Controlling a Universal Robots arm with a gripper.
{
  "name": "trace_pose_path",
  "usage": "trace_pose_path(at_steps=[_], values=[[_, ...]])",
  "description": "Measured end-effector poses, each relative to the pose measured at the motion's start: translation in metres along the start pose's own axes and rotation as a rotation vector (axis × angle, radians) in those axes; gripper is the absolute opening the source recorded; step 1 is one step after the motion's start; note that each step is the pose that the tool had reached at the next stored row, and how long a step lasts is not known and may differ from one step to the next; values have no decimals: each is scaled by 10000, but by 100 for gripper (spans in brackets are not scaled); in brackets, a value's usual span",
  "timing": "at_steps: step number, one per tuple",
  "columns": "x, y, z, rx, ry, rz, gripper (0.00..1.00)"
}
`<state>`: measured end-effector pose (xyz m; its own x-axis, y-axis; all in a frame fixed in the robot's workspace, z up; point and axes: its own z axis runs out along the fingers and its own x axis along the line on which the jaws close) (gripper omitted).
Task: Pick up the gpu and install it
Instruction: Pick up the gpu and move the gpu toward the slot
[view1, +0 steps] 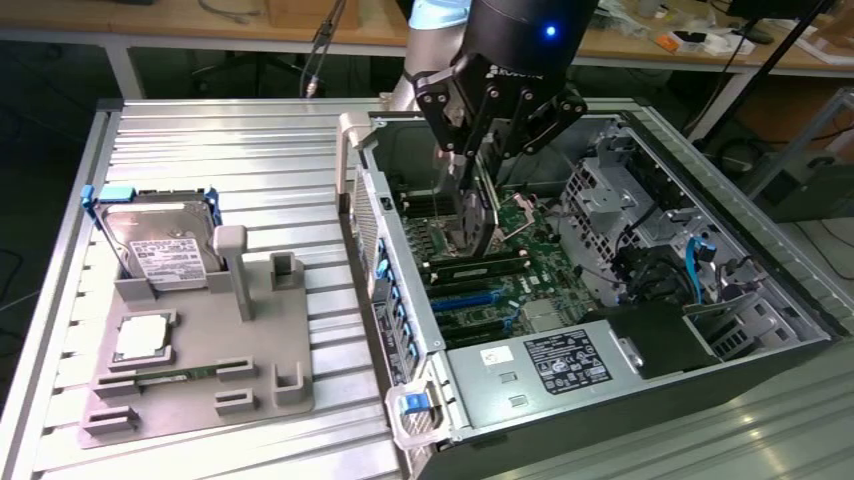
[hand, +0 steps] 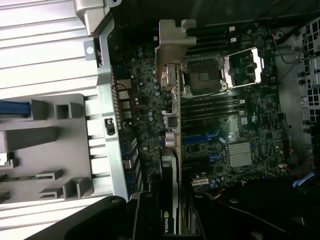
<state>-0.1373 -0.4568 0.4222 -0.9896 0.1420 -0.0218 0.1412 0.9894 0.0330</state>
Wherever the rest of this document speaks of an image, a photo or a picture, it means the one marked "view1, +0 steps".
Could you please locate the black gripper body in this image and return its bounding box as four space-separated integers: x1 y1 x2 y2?
458 0 600 122

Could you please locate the Nvidia graphics card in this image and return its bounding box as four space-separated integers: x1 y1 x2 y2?
436 119 512 259

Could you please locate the metal socket cover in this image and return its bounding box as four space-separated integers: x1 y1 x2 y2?
496 192 539 240

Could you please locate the grey metal disk bay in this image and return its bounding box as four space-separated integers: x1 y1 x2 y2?
558 124 679 261

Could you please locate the white and black desk device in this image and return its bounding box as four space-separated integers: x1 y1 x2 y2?
670 29 755 56

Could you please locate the black installed RAM stick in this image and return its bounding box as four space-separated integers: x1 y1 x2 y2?
426 254 532 284

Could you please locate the green motherboard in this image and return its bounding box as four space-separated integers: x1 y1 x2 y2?
398 189 622 351

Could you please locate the black tripod pole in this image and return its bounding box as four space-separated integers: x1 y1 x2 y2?
683 0 835 141

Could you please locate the blue expansion slot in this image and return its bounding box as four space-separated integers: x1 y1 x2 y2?
430 292 499 311

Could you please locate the black monitor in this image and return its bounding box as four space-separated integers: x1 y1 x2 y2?
723 0 835 21

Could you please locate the silver chipset heatsink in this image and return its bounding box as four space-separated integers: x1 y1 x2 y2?
522 301 567 332

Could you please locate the dark grey floor box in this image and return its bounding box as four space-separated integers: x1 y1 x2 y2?
759 149 854 224

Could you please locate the black plastic shroud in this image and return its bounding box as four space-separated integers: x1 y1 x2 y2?
576 302 726 381

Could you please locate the brown cardboard box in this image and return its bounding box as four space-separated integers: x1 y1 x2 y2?
817 0 854 51

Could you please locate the hard disk with blue carrier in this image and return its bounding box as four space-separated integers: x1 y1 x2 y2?
79 184 225 294

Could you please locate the grey power supply unit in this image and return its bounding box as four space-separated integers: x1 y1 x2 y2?
444 319 647 432

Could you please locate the grey plastic parts rack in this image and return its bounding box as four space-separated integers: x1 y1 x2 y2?
76 224 319 451

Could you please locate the open black PC case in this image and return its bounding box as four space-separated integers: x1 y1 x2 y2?
336 97 843 480

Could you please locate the silver CPU chip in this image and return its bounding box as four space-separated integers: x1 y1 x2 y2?
113 315 172 360

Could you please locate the green loose RAM stick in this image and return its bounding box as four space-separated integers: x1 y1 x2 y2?
132 367 225 386

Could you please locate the wooden desk white frame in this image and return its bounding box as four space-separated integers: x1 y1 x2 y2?
572 0 854 144
0 0 410 100

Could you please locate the black hanging cable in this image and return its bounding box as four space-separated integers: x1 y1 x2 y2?
300 0 348 100

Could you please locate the blue data wire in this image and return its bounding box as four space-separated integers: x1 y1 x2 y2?
683 237 719 306

